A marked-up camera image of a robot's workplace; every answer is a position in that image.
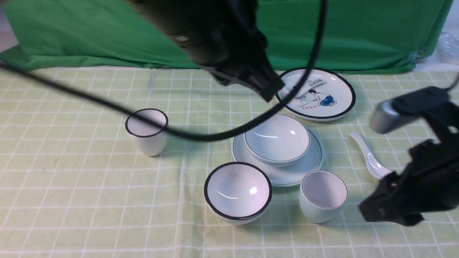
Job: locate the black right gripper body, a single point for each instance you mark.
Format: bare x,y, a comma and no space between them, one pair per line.
429,182

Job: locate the white ceramic soup spoon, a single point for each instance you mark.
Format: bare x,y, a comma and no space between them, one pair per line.
376,170

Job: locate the pale green shallow bowl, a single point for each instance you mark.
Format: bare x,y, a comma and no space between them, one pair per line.
279,141

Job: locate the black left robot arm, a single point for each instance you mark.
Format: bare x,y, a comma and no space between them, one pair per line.
220,36

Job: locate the pale green cup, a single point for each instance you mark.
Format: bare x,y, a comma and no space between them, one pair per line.
322,195

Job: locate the small metal clip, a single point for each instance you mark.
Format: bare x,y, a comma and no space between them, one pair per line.
414,57

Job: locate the black-rimmed illustrated plate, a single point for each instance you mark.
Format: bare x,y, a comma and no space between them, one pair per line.
325,96

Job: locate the pale green plain plate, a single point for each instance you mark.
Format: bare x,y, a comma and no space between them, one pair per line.
282,176

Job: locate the clear plastic bag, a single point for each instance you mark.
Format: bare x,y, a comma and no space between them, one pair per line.
448,48

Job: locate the green backdrop cloth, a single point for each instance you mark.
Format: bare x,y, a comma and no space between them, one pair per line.
361,35

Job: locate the white bowl black rim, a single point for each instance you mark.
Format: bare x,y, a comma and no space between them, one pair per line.
238,193

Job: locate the white cup black rim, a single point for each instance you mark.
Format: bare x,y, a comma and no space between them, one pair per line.
149,140

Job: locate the green checkered tablecloth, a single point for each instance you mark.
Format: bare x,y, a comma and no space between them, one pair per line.
74,186

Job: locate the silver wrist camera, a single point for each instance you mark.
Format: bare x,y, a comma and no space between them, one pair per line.
386,119

